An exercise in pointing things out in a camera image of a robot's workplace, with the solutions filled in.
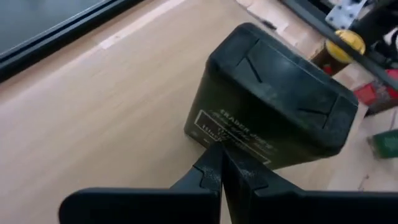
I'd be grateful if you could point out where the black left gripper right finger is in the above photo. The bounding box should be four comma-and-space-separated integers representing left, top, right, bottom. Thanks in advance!
221, 146, 398, 224

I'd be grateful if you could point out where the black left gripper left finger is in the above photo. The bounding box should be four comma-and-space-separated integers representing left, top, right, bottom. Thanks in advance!
58, 142, 224, 224

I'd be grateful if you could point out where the green-lid oregano glass jar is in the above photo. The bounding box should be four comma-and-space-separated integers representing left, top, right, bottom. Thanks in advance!
368, 129, 398, 159

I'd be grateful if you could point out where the dark rectangular spice tin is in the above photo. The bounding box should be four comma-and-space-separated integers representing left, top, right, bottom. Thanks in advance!
183, 22, 359, 170

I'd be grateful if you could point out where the red-lid spice container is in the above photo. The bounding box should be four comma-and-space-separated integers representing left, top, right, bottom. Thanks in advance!
353, 68, 398, 116

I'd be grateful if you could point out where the yellow-lid chili spice canister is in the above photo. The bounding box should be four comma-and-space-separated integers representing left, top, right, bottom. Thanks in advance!
310, 29, 367, 76

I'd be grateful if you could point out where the wooden shelf black metal frame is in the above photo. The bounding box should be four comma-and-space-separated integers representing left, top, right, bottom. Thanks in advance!
234, 0, 398, 91

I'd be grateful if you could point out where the black aluminium table frame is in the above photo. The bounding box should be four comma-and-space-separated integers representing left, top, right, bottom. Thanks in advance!
0, 0, 398, 83

